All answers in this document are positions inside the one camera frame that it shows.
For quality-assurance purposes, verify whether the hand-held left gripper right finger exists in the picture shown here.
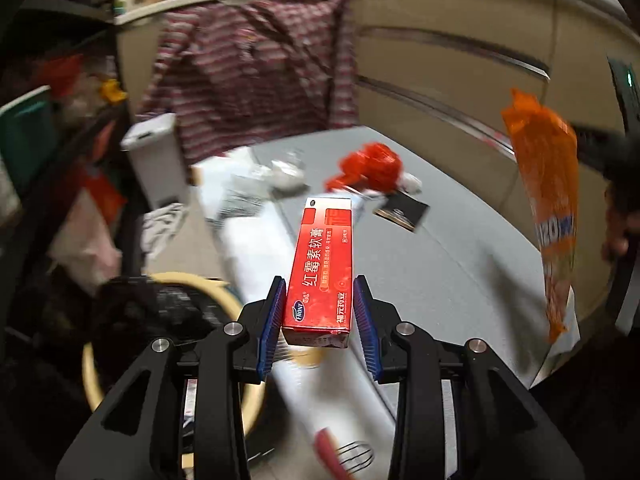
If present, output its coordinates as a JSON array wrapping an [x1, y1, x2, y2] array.
[[352, 275, 586, 480]]

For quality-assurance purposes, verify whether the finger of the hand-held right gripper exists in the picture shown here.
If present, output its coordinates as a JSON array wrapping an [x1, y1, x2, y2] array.
[[570, 120, 633, 181]]

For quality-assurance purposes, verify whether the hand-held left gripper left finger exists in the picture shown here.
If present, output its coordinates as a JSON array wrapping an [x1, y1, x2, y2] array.
[[55, 276, 288, 480]]

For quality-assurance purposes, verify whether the orange snack bag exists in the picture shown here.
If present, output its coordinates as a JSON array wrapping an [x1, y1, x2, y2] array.
[[501, 88, 580, 343]]

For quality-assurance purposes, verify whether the red ointment box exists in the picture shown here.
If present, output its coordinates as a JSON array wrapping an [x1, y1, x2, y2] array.
[[281, 196, 355, 350]]

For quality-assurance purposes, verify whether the black card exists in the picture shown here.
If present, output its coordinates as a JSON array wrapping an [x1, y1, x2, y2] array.
[[372, 194, 431, 232]]

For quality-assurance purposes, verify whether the trash basket with black bag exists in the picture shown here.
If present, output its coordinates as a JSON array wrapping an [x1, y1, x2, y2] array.
[[82, 272, 266, 471]]

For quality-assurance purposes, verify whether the clear plastic tube pack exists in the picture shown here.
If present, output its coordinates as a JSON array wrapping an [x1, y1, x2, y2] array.
[[350, 187, 383, 221]]

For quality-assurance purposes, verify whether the red noodle wrapper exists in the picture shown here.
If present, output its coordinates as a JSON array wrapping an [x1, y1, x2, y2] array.
[[325, 142, 403, 193]]

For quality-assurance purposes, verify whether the person's right hand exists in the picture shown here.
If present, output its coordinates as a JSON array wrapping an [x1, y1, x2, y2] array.
[[602, 180, 640, 263]]

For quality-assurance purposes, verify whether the white grey floor cloth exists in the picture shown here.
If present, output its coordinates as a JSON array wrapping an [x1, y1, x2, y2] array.
[[140, 203, 188, 256]]

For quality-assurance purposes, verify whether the beige kitchen cabinet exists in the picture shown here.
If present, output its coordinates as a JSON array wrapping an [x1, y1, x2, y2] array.
[[350, 0, 640, 161]]

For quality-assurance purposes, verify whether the white lidded bin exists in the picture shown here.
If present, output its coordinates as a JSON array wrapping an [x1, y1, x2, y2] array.
[[120, 112, 191, 208]]

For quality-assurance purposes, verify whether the pinkish plastic bag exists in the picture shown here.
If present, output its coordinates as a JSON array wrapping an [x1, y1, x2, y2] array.
[[50, 190, 123, 296]]

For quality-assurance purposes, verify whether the black shelf rack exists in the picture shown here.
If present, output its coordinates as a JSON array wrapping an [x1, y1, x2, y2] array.
[[0, 0, 151, 291]]

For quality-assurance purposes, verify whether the orange snack package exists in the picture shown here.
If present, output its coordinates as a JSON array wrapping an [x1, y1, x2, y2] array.
[[82, 170, 126, 221]]

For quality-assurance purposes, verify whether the red plaid shirt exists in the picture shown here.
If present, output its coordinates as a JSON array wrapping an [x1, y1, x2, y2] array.
[[137, 0, 358, 163]]

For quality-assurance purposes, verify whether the yellow toy figure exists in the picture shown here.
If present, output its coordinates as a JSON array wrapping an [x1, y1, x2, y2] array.
[[100, 79, 128, 106]]

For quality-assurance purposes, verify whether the green storage box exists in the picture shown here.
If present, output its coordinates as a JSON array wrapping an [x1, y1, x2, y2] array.
[[0, 85, 56, 196]]

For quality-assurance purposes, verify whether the orange plastic bag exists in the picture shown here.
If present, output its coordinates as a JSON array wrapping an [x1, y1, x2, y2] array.
[[42, 55, 83, 96]]

